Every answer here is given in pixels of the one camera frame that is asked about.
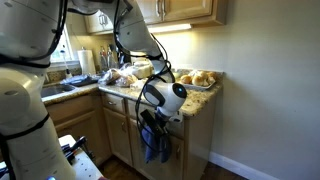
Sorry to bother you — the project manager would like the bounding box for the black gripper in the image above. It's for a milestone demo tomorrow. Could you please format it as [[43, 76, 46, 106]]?
[[140, 110, 183, 137]]

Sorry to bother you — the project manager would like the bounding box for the blue towel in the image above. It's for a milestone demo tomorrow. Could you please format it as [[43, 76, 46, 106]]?
[[159, 133, 171, 163], [142, 126, 159, 163]]

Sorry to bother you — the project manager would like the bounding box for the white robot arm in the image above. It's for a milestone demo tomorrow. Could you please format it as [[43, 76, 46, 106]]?
[[0, 0, 187, 180]]

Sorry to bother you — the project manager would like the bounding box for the right wooden drawer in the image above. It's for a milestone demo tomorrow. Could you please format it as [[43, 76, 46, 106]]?
[[127, 100, 184, 138]]

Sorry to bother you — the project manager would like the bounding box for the wooden drawer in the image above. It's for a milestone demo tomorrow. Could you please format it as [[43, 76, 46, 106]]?
[[102, 93, 125, 114], [127, 100, 184, 138]]

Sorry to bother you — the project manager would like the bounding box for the blue hanging towel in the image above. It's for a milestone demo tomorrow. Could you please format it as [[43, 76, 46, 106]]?
[[159, 133, 171, 163]]

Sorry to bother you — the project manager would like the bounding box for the left wooden drawer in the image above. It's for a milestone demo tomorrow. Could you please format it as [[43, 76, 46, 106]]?
[[102, 93, 125, 114]]

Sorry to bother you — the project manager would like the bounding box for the paper towel roll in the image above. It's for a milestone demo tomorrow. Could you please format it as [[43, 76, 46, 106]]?
[[77, 50, 96, 75]]

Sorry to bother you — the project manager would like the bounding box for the lower cabinet door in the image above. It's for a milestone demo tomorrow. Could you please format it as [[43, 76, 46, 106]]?
[[104, 108, 132, 166]]

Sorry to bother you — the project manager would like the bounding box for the bagged round bread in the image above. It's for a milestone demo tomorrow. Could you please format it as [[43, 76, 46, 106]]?
[[116, 75, 137, 87]]

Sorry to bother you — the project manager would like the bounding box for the white plate of bread rolls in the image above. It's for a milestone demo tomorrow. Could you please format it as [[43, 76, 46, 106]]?
[[178, 70, 218, 91]]

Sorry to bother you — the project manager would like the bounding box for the bagged brown bread loaf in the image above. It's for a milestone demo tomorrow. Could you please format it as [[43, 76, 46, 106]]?
[[98, 68, 120, 85]]

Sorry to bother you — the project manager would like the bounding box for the dark cloth by sink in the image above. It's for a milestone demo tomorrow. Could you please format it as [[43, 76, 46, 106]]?
[[61, 75, 98, 87]]

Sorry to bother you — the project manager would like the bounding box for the white robot cart top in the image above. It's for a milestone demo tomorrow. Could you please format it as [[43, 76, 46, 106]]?
[[0, 135, 106, 180]]

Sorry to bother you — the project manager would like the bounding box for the under-cabinet light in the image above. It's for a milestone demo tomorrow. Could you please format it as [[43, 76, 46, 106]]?
[[147, 24, 192, 33]]

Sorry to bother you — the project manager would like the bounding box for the upper wooden cabinet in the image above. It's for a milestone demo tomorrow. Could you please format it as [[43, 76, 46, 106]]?
[[83, 0, 229, 36]]

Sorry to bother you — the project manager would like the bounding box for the steel kitchen sink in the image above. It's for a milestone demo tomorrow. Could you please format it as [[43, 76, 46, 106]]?
[[41, 84, 75, 98]]

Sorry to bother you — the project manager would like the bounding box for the dish brush with white handle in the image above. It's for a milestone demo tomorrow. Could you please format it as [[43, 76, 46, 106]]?
[[60, 50, 72, 79]]

